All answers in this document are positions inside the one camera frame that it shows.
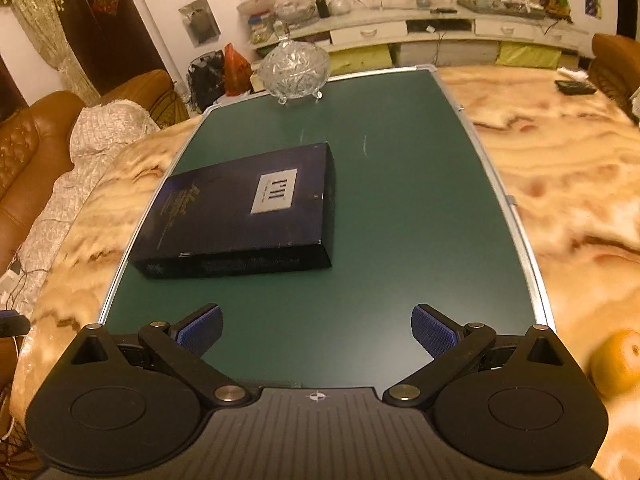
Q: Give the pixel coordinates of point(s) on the brown leather sofa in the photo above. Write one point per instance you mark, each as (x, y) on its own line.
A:
(30, 160)

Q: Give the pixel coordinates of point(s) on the crystal glass lidded bowl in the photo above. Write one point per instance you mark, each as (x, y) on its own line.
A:
(292, 70)

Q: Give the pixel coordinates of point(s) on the marble desktop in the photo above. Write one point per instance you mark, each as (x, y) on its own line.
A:
(575, 210)

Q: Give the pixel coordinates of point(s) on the orange fruit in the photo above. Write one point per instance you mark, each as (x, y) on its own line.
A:
(617, 365)

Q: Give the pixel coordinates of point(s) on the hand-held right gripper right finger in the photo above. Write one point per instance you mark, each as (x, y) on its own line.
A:
(432, 332)

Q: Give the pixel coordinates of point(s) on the tea set tray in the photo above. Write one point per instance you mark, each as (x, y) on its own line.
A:
(500, 4)

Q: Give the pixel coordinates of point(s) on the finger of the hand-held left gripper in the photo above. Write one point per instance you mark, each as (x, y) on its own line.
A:
(12, 324)

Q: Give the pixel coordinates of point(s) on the brown leather chair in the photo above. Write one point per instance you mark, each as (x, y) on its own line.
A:
(615, 65)

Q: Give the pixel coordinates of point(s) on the grey wall photo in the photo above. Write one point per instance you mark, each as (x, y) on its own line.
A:
(200, 21)

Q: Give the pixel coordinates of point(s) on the beige lace curtain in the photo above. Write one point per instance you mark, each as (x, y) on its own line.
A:
(45, 35)

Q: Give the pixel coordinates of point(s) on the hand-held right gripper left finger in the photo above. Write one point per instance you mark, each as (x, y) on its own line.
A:
(202, 332)

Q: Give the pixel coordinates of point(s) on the dark blue box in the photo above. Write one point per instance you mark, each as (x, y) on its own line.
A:
(225, 220)

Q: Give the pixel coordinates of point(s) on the black floor fan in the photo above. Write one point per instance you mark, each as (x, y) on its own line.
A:
(206, 82)

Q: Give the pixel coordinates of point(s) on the green table mat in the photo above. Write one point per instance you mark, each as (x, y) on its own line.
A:
(400, 210)

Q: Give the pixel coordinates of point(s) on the dark wooden door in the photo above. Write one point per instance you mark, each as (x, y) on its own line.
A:
(135, 40)

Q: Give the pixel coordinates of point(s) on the white tissue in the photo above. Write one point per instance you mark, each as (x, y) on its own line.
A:
(572, 74)

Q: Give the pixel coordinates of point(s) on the red plastic bag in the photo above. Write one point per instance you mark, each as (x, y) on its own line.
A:
(236, 70)

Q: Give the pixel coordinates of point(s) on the white tv cabinet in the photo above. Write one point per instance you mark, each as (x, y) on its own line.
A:
(450, 27)

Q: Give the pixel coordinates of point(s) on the potted flower arrangement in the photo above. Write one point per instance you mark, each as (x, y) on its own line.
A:
(556, 4)

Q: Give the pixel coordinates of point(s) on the black remote control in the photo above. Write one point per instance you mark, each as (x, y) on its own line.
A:
(575, 87)

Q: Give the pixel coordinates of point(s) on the white lace sofa cover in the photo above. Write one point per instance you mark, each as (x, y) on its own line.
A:
(100, 125)

